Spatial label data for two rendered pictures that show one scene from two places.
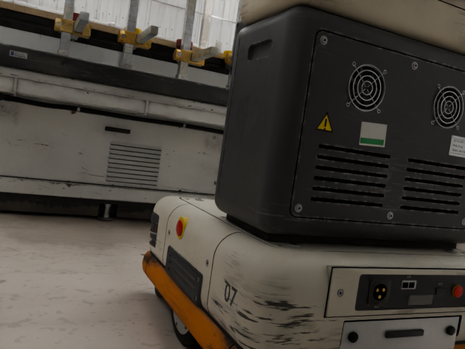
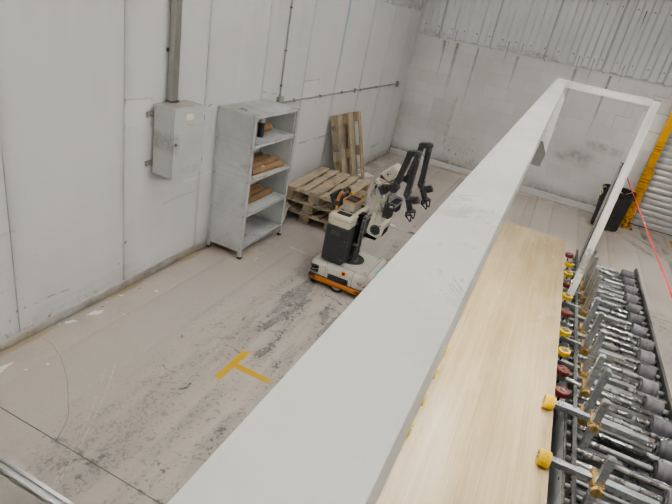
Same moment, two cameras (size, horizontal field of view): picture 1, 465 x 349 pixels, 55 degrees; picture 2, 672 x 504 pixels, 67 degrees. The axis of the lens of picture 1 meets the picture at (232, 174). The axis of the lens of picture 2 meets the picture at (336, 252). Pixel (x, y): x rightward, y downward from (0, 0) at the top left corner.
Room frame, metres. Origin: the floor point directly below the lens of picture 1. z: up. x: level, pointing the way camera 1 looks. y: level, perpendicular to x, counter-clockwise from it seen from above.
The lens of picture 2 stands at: (4.40, -3.81, 2.65)
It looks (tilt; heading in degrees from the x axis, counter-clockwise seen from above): 25 degrees down; 135
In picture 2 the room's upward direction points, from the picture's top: 12 degrees clockwise
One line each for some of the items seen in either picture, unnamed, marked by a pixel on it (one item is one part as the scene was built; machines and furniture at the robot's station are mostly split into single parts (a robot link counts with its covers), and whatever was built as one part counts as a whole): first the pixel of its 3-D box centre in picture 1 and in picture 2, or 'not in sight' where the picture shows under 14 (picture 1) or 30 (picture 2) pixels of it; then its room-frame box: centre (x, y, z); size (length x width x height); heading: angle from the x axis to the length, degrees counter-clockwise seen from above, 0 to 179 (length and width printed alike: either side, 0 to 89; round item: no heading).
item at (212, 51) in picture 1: (196, 57); not in sight; (2.02, 0.23, 0.80); 0.43 x 0.03 x 0.04; 25
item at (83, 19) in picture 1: (78, 28); not in sight; (1.80, 0.68, 0.82); 0.43 x 0.03 x 0.04; 25
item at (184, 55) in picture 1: (189, 57); not in sight; (2.05, 0.27, 0.81); 0.14 x 0.06 x 0.05; 115
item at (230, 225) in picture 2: not in sight; (253, 177); (-0.14, -0.73, 0.78); 0.90 x 0.45 x 1.55; 115
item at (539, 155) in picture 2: not in sight; (546, 113); (3.08, -1.14, 2.34); 2.40 x 0.12 x 0.08; 115
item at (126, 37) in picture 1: (134, 39); not in sight; (1.94, 0.49, 0.83); 0.14 x 0.06 x 0.05; 115
